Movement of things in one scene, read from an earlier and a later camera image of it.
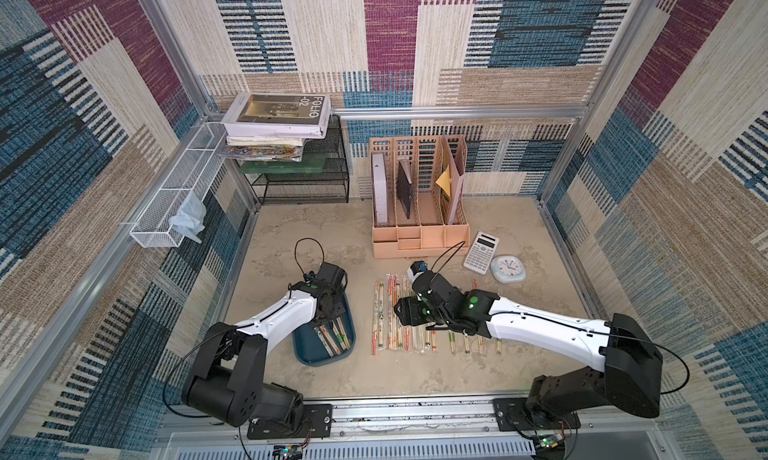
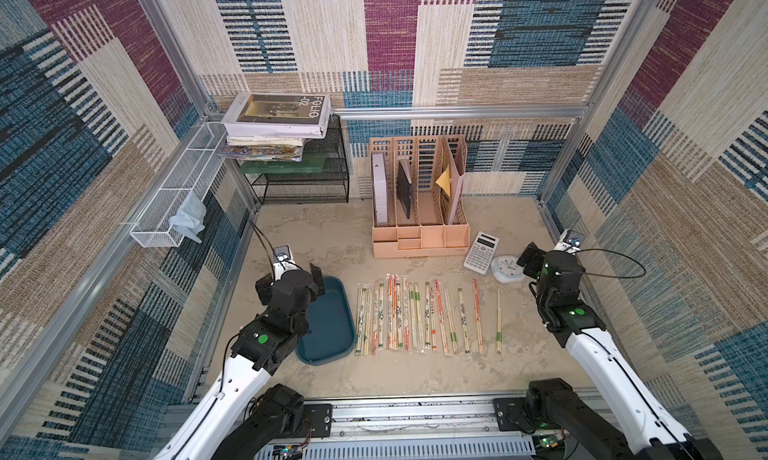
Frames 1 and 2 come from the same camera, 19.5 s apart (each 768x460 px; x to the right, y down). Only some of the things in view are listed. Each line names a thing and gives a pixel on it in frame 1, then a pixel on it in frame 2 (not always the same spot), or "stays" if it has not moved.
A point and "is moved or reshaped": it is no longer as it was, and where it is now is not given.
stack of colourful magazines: [263, 149] stays
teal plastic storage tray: [321, 344] stays
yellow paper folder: [444, 181] stays
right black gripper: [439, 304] -> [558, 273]
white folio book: [276, 115] stays
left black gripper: [338, 308] -> [316, 284]
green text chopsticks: [452, 336] is moved or reshaped
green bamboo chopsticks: [381, 317] stays
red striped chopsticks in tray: [392, 322] stays
